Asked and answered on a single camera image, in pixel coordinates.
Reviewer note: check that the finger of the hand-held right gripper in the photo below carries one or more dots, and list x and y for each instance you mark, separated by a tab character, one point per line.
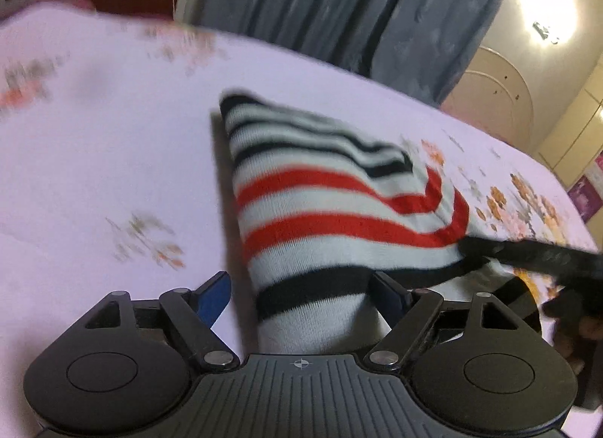
527	255

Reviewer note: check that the ceiling lamp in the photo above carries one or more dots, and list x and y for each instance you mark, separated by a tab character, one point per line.
549	5

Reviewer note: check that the cream wardrobe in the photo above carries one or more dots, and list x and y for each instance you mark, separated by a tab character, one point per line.
499	89

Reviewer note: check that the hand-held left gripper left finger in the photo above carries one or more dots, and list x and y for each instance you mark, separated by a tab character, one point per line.
214	299

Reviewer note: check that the pink wall poster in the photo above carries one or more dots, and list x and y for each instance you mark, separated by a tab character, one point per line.
586	198

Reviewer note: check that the red black striped white sweater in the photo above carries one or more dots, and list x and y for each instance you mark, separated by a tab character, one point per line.
320	212

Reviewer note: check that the grey blue curtain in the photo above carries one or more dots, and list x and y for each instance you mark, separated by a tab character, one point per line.
339	5

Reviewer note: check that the pink pillow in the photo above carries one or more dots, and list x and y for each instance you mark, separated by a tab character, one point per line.
42	0

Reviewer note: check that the floral white bedsheet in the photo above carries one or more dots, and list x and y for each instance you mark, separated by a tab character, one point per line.
94	146

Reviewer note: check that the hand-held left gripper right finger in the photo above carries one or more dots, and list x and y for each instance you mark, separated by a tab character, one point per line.
386	299

